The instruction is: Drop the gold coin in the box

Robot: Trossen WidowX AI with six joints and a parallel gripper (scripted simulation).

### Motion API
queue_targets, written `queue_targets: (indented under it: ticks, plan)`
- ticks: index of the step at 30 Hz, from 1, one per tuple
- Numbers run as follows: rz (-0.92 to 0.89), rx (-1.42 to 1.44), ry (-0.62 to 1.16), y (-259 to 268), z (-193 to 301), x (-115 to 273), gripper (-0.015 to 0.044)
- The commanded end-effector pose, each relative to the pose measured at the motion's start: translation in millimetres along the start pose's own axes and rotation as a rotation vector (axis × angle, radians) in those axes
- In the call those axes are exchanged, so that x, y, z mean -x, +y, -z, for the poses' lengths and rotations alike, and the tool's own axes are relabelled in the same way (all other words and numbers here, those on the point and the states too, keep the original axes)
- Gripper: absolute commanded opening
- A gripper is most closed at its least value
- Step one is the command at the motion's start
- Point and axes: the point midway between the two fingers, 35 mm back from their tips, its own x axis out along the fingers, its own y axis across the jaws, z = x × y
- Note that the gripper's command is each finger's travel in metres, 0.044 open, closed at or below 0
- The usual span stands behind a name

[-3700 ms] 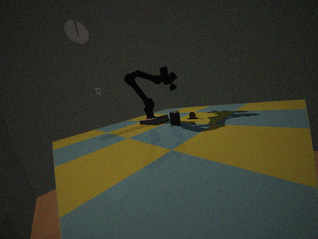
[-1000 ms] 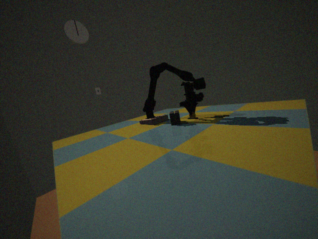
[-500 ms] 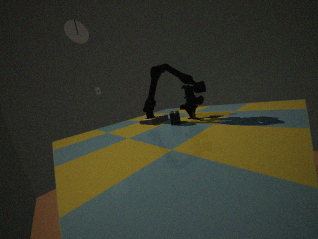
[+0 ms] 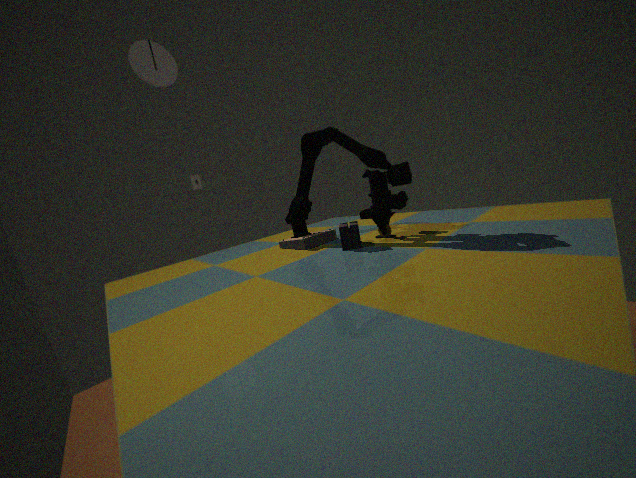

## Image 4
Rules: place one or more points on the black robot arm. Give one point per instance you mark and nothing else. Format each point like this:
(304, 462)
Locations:
(311, 145)

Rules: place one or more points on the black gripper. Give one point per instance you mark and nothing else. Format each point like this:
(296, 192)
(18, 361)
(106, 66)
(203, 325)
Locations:
(376, 212)

